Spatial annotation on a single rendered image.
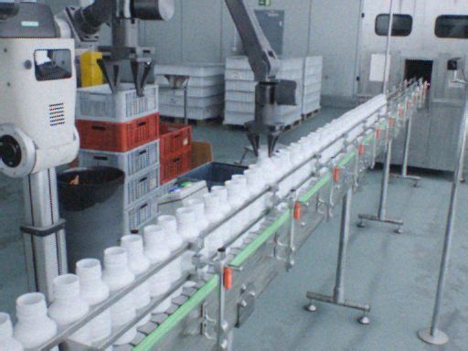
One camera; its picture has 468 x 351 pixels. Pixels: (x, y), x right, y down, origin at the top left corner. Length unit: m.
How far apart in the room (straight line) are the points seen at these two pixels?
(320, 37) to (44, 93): 10.62
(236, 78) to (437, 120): 3.48
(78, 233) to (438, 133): 4.15
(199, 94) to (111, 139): 4.95
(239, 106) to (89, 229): 5.35
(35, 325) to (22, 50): 0.89
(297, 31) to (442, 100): 6.54
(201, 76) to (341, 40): 4.19
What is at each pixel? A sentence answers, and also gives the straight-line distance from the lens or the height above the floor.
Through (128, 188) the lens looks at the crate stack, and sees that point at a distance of 3.93.
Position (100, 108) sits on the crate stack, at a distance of 3.84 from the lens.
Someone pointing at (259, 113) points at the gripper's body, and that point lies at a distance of 1.42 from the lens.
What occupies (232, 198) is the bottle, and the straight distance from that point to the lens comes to 1.25.
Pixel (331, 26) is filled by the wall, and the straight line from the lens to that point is 11.85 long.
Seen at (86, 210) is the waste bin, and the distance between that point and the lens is 3.21.
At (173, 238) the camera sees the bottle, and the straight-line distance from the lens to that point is 1.01.
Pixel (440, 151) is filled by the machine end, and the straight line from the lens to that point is 6.10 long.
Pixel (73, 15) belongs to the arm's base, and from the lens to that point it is 1.74.
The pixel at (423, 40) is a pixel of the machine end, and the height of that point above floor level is 1.52.
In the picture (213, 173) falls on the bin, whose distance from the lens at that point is 2.37.
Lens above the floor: 1.52
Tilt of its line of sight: 16 degrees down
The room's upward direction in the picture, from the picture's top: 2 degrees clockwise
